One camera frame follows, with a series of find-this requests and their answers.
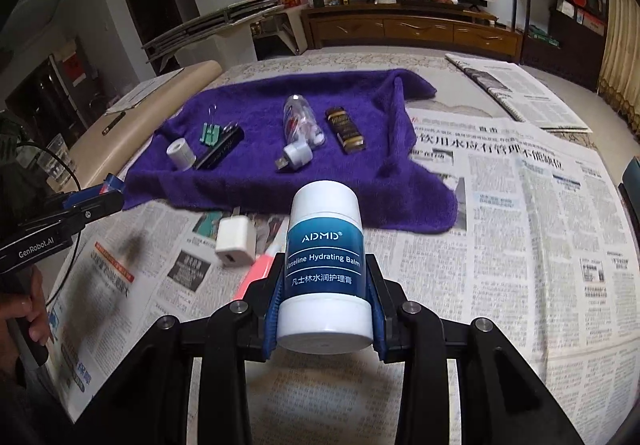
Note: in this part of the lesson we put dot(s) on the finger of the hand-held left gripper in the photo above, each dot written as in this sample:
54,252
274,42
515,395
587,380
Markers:
85,195
95,210

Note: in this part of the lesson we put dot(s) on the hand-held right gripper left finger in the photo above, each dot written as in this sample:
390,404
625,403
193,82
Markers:
271,330

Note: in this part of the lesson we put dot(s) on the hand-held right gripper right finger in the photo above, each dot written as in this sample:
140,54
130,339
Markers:
378,325

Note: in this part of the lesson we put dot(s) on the white and blue balm stick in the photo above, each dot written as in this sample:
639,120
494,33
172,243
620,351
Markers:
325,275

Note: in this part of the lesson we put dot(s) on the white tape roll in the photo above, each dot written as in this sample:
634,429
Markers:
180,155

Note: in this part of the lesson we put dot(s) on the black tube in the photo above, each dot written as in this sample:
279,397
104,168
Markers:
220,150

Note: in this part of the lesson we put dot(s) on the green binder clip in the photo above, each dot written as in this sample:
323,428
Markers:
212,132

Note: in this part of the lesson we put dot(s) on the small white USB adapter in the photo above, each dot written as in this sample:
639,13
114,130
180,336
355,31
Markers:
295,156

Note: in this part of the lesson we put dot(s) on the black and gold lighter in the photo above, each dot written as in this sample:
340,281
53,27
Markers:
345,130

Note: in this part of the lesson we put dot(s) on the clear bottle with pink contents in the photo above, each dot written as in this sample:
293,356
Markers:
300,120

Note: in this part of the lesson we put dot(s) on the person's left hand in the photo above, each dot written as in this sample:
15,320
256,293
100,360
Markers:
20,320

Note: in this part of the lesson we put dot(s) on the clear drinking glass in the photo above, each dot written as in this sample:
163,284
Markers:
60,162

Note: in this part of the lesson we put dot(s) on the pink lip balm tube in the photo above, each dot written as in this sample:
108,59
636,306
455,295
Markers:
255,272

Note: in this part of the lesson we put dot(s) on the dark pen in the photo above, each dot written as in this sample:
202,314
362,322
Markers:
114,123

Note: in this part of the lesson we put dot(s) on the white charger adapter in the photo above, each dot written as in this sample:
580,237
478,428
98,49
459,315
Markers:
234,242

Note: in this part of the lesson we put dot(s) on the beige curved coffee table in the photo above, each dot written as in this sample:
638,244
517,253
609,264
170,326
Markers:
150,110

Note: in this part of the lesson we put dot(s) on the printed paper sheet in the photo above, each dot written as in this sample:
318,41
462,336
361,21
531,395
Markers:
145,90

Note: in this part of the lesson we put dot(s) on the large spread newspaper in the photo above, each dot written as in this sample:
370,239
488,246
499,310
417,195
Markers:
500,285

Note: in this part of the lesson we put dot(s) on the purple towel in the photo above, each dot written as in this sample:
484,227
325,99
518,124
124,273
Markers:
310,185

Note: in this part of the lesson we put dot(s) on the dark wooden door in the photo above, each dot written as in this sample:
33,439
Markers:
150,10

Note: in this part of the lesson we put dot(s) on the folded grey table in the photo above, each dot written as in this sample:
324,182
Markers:
210,22

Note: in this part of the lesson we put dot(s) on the beige curved side table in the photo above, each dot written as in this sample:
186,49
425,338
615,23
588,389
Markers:
285,32

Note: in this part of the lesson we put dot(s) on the folded newspaper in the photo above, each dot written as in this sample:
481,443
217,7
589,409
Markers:
520,92

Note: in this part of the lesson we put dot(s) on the blue cushioned chair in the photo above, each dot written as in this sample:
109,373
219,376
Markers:
631,200

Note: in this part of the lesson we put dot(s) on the wooden TV cabinet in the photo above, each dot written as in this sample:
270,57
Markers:
415,32

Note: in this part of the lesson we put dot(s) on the beige patterned curtain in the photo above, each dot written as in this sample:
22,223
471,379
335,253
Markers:
622,60

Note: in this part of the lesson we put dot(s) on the dark wooden display shelf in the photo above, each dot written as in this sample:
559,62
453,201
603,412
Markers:
565,0

